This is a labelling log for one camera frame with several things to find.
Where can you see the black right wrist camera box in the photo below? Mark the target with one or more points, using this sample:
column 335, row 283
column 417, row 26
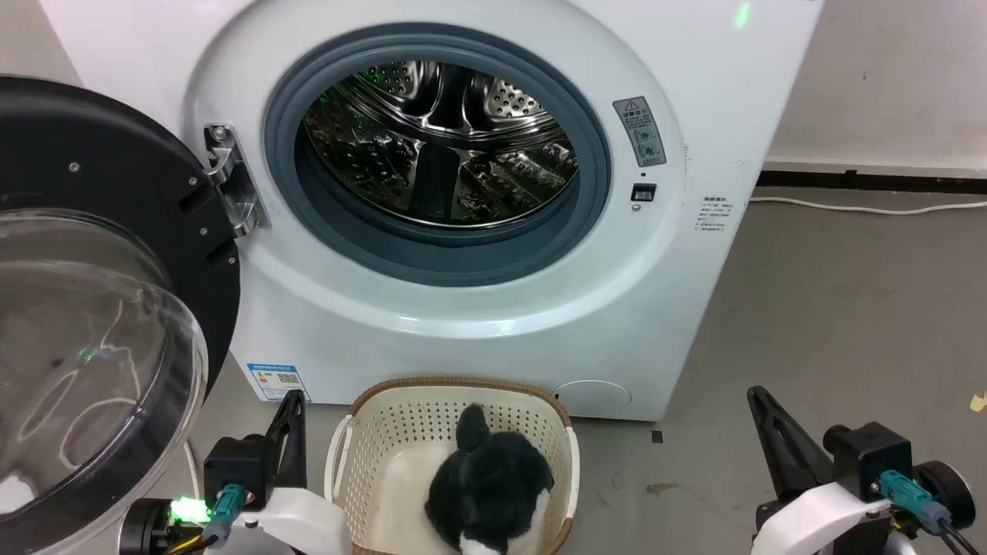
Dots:
column 867, row 459

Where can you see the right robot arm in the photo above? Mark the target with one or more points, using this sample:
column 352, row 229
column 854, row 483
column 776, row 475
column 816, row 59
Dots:
column 944, row 493

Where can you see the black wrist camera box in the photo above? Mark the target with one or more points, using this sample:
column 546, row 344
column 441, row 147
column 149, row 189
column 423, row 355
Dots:
column 239, row 462
column 867, row 459

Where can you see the white front-load washing machine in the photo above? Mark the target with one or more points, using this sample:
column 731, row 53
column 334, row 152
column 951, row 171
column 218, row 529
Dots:
column 493, row 324

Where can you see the white plastic laundry basket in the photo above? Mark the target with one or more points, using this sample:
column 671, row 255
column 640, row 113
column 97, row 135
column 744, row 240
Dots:
column 385, row 462

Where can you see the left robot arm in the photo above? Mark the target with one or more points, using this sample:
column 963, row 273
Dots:
column 150, row 528

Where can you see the yellow paper scrap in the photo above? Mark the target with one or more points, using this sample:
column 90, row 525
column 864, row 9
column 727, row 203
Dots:
column 978, row 401

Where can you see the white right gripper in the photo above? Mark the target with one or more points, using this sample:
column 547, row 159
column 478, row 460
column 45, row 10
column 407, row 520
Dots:
column 817, row 520

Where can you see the black round washer door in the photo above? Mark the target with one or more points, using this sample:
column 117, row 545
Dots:
column 85, row 308

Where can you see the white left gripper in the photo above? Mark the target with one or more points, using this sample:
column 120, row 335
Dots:
column 304, row 516

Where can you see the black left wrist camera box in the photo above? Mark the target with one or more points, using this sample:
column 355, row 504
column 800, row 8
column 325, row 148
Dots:
column 239, row 462

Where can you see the black and white plush toy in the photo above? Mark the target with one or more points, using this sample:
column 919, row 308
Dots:
column 493, row 486

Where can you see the black baseboard strip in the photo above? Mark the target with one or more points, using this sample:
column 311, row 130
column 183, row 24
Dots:
column 871, row 182

